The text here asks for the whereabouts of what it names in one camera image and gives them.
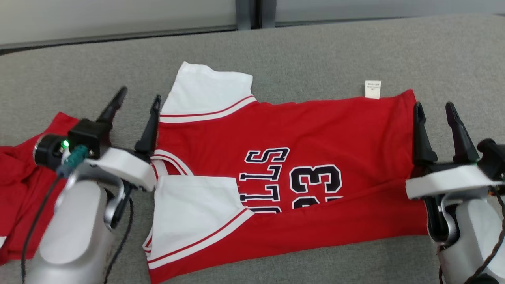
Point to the red white basketball jersey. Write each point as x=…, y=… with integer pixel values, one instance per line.
x=315, y=130

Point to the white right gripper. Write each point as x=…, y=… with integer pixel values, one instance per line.
x=449, y=183

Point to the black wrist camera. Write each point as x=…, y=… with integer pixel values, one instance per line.
x=493, y=157
x=88, y=134

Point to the red shorts with white stripe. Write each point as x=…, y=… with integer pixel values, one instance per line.
x=15, y=177

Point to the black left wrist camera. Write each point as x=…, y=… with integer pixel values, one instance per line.
x=88, y=134

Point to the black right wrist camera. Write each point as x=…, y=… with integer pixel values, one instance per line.
x=493, y=157

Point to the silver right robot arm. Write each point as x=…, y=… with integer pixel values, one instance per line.
x=473, y=236

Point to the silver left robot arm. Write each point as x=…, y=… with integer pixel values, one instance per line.
x=75, y=236

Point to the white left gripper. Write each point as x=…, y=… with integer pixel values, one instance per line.
x=126, y=165

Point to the grey metal partition post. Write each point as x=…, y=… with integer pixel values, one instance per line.
x=252, y=14

